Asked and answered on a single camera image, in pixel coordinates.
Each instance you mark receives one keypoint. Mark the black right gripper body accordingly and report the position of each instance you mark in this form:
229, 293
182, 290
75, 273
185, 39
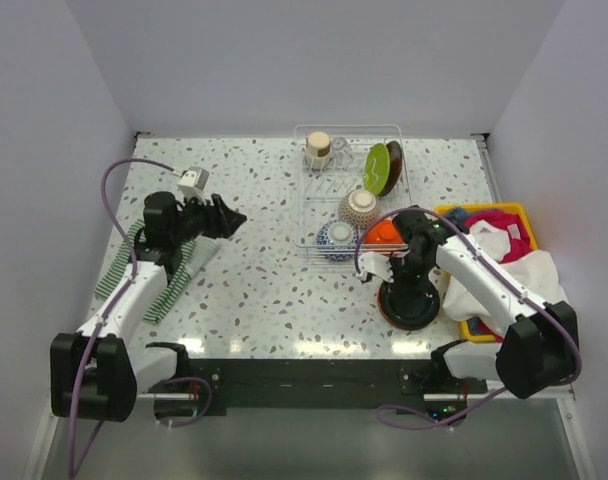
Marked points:
410, 269

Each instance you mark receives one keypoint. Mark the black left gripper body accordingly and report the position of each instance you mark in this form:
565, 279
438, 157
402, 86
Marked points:
196, 220

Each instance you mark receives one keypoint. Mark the orange bowl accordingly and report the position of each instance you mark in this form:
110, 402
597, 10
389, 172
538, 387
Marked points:
384, 239

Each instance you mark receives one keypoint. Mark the blue white patterned bowl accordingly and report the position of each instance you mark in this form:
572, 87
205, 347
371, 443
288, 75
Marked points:
336, 240

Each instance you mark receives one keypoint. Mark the brown patterned bowl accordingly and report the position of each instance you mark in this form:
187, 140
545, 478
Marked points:
359, 207

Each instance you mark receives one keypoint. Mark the beige steel cup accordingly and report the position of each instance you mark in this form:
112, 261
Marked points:
318, 150

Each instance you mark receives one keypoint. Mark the lime green plate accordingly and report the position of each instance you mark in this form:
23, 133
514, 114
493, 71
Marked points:
377, 169

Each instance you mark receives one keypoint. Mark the clear wire dish rack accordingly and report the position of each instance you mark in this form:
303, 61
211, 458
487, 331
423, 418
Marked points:
348, 176

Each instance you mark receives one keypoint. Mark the clear glass cup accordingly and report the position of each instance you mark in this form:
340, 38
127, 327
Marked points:
341, 149

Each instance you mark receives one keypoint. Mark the red floral plate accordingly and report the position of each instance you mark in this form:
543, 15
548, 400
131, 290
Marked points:
396, 163

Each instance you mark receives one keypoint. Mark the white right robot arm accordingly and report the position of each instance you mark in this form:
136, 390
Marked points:
540, 344

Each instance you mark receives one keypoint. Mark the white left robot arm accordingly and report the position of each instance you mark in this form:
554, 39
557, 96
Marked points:
91, 373

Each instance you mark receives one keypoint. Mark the green white striped cloth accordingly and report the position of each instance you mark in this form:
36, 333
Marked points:
195, 255

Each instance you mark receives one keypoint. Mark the blue cloth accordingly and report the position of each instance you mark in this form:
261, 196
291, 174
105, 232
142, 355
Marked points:
459, 216

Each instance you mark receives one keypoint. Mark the white towel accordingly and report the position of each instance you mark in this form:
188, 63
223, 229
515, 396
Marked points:
536, 271

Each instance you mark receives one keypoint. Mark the yellow plastic basket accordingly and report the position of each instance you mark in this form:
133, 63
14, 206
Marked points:
474, 329

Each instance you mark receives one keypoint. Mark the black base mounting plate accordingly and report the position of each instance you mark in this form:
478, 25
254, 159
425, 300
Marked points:
320, 384

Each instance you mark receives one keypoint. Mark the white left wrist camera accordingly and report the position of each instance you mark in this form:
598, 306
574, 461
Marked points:
191, 183

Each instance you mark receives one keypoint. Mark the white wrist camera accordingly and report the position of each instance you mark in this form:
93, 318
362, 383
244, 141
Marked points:
371, 265
191, 183

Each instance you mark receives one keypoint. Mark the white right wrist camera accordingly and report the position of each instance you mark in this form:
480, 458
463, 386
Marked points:
371, 265

